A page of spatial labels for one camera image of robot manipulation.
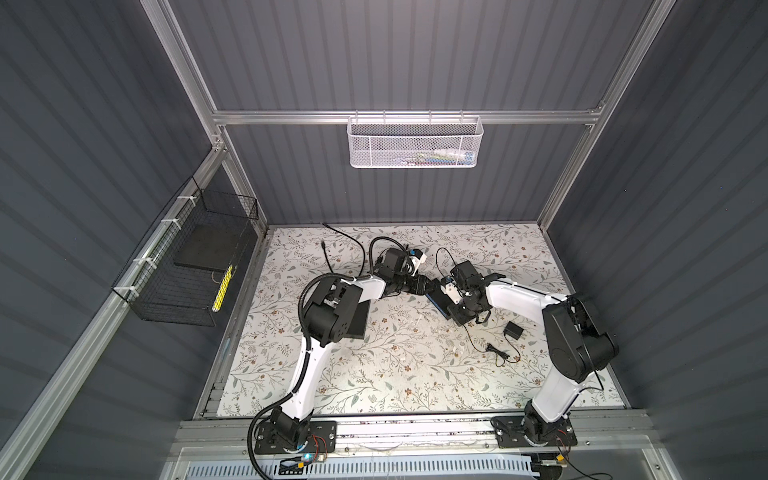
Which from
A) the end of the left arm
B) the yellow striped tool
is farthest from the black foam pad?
the end of the left arm

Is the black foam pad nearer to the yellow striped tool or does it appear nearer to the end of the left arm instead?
the yellow striped tool

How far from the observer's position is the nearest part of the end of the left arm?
36.6 inches
